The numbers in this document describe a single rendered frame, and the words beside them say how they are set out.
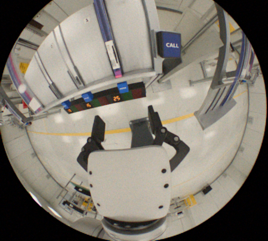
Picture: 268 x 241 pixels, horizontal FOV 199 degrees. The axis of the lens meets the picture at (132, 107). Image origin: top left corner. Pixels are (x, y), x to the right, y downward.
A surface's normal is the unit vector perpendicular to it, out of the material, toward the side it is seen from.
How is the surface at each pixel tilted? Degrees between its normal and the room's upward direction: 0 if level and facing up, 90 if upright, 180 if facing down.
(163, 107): 0
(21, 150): 90
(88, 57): 43
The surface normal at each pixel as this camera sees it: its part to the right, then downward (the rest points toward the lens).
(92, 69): 0.10, 0.75
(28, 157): 0.98, -0.19
